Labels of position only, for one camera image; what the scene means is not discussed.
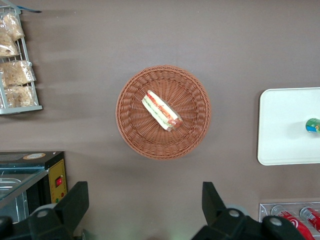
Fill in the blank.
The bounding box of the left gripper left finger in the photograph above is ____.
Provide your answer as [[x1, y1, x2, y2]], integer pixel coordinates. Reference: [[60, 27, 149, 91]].
[[28, 181, 90, 240]]

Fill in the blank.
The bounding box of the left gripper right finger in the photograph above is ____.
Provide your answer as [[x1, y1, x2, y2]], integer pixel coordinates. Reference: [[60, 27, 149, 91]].
[[201, 181, 250, 235]]

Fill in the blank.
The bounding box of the green gum bottle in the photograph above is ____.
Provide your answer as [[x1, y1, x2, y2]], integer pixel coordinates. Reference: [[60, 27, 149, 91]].
[[305, 117, 320, 136]]

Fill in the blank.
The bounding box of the beige plastic tray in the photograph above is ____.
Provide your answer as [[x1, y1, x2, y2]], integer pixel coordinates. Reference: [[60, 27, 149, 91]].
[[257, 87, 320, 166]]

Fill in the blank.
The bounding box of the black food warmer appliance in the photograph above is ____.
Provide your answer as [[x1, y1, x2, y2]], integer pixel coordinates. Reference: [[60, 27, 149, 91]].
[[0, 150, 69, 223]]

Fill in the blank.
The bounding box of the red cola bottle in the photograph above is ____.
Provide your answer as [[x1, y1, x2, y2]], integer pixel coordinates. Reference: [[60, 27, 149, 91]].
[[299, 206, 320, 230], [271, 205, 315, 240]]

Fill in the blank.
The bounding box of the round brown wicker basket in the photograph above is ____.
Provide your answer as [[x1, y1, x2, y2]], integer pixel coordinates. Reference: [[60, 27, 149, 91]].
[[115, 64, 212, 161]]

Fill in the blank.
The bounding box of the triangular wrapped sandwich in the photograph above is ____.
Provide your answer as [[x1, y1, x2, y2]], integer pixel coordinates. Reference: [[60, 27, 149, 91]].
[[141, 90, 183, 133]]

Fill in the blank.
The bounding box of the blue tape strip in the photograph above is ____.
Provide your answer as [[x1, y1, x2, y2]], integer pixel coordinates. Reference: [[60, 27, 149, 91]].
[[18, 7, 43, 14]]

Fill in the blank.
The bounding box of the grey wire rack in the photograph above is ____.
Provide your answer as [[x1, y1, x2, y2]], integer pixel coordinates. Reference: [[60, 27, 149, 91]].
[[0, 6, 43, 116]]

